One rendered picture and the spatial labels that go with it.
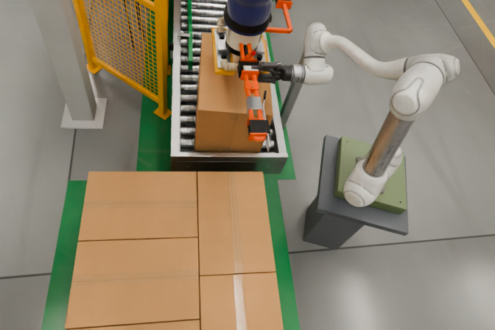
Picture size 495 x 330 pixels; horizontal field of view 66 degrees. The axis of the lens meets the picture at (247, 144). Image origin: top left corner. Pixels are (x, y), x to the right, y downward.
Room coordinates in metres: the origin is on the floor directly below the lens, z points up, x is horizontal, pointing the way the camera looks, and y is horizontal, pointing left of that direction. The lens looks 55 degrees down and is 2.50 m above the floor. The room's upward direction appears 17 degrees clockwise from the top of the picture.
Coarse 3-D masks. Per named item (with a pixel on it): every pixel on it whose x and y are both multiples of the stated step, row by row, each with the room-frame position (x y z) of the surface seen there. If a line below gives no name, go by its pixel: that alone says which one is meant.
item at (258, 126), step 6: (252, 120) 1.00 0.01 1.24; (258, 120) 1.01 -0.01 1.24; (264, 120) 1.02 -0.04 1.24; (252, 126) 0.97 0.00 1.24; (258, 126) 0.98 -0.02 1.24; (264, 126) 0.99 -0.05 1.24; (252, 132) 0.94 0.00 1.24; (258, 132) 0.95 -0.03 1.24; (264, 132) 0.96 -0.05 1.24; (252, 138) 0.94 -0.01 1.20
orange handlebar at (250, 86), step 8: (288, 16) 1.78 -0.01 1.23; (288, 24) 1.71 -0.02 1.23; (280, 32) 1.65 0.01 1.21; (288, 32) 1.66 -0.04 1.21; (240, 48) 1.43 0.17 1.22; (248, 48) 1.45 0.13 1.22; (248, 80) 1.24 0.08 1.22; (256, 80) 1.25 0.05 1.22; (248, 88) 1.18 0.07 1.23; (256, 88) 1.20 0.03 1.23; (248, 112) 1.06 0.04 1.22; (256, 136) 0.94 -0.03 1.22; (264, 136) 0.95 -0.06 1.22
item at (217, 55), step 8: (216, 32) 1.62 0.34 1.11; (224, 32) 1.64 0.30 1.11; (216, 40) 1.56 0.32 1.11; (216, 48) 1.50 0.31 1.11; (216, 56) 1.45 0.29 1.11; (224, 56) 1.44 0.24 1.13; (232, 56) 1.49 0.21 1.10; (216, 64) 1.39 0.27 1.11; (216, 72) 1.34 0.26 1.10; (224, 72) 1.36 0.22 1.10; (232, 72) 1.37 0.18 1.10
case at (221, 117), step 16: (208, 48) 1.66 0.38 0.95; (208, 64) 1.53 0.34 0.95; (208, 80) 1.41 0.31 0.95; (224, 80) 1.45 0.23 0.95; (240, 80) 1.48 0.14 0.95; (208, 96) 1.30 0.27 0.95; (224, 96) 1.34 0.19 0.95; (240, 96) 1.37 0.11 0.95; (208, 112) 1.21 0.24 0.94; (224, 112) 1.24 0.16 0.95; (240, 112) 1.27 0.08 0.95; (272, 112) 1.33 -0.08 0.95; (208, 128) 1.22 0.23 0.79; (224, 128) 1.24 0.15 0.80; (240, 128) 1.26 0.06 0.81; (208, 144) 1.22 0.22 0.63; (224, 144) 1.25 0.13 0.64; (240, 144) 1.27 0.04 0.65; (256, 144) 1.30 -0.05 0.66
